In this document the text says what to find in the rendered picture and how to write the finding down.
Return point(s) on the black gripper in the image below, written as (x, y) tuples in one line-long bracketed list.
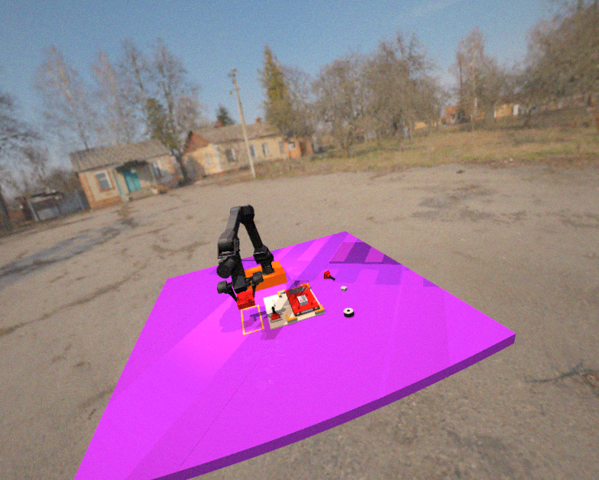
[(226, 288)]

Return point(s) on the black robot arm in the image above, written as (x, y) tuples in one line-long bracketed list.
[(229, 241)]

